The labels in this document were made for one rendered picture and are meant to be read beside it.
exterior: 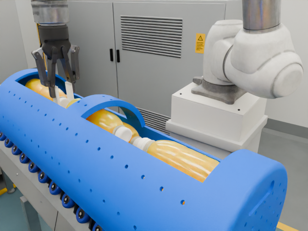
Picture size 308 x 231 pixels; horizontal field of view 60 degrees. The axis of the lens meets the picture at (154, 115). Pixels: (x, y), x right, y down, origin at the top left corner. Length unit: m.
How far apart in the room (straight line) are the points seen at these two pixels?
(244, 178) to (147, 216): 0.16
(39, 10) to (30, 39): 5.19
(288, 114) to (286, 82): 2.57
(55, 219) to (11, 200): 1.61
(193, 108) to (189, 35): 1.20
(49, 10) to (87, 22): 2.18
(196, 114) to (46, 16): 0.60
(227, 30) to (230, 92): 0.22
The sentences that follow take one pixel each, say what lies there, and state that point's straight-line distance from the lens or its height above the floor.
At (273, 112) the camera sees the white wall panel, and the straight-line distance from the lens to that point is 3.42.
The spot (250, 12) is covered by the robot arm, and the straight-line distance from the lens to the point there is 0.81.
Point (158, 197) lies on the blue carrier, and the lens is 0.43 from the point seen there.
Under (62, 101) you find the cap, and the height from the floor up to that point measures 1.18.
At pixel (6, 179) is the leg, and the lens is 2.48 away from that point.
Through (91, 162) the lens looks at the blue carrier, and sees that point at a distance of 0.54.
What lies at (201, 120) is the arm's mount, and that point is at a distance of 1.02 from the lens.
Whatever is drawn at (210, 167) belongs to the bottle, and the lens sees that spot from 0.47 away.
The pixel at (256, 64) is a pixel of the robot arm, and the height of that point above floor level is 1.29.
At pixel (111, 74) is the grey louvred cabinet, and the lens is 2.79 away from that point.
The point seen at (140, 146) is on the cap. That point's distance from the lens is 0.57.
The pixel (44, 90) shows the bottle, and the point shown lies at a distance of 0.90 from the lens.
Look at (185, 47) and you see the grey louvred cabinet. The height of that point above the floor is 1.10.
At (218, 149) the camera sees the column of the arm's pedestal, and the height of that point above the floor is 0.95.
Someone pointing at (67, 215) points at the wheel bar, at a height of 0.92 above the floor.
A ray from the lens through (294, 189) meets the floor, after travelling 2.59.
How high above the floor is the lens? 1.47
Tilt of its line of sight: 24 degrees down
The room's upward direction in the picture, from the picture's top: straight up
